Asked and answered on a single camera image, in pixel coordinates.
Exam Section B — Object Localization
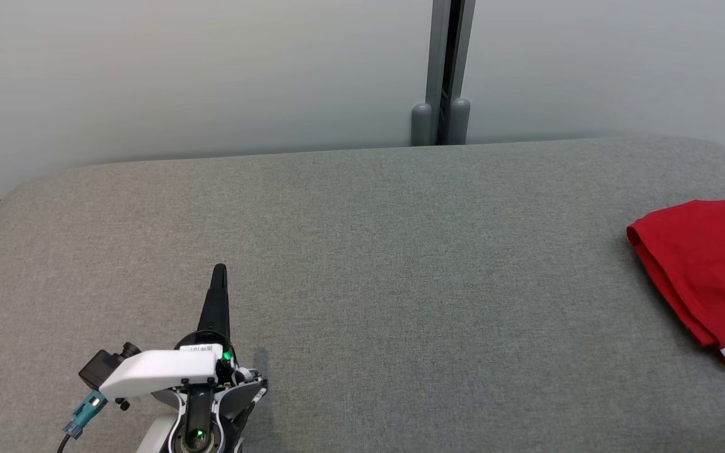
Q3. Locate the grey round post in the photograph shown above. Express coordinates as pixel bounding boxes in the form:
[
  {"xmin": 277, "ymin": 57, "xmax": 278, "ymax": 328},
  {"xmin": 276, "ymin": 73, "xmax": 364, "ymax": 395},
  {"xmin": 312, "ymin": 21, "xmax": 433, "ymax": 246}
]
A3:
[
  {"xmin": 411, "ymin": 104, "xmax": 434, "ymax": 147},
  {"xmin": 449, "ymin": 98, "xmax": 471, "ymax": 145}
]

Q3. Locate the black left cable teal plug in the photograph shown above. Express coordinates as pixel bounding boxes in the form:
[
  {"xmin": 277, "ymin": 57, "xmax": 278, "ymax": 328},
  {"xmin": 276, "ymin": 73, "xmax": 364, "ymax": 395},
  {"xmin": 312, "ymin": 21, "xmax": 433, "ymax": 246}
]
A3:
[{"xmin": 56, "ymin": 389, "xmax": 109, "ymax": 453}]

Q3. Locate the red white basketball jersey shirt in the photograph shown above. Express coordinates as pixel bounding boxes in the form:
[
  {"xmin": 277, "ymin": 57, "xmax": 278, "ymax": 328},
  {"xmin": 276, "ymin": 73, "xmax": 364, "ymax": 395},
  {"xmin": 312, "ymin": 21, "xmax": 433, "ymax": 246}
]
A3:
[{"xmin": 627, "ymin": 193, "xmax": 725, "ymax": 369}]

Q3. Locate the dark grey partition frame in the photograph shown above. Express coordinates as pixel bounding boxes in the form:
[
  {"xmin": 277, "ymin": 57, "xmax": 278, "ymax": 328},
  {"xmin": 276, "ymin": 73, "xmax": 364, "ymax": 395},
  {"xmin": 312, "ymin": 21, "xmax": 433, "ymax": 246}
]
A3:
[{"xmin": 425, "ymin": 0, "xmax": 476, "ymax": 145}]

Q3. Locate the grey fabric sofa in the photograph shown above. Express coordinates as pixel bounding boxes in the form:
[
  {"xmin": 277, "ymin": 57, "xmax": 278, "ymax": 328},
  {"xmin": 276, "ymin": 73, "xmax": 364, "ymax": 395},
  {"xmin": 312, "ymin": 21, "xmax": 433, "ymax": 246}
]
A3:
[{"xmin": 0, "ymin": 137, "xmax": 725, "ymax": 453}]

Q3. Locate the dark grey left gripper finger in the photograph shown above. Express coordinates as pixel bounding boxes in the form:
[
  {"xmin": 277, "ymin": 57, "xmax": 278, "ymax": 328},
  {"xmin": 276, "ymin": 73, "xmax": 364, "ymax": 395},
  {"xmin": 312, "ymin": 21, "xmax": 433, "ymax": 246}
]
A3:
[{"xmin": 196, "ymin": 264, "xmax": 232, "ymax": 345}]

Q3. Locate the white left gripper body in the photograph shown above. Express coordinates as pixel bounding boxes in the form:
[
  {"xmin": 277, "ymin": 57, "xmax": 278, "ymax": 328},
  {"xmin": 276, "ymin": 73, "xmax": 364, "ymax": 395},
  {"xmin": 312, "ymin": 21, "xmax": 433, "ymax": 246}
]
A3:
[{"xmin": 98, "ymin": 328, "xmax": 269, "ymax": 410}]

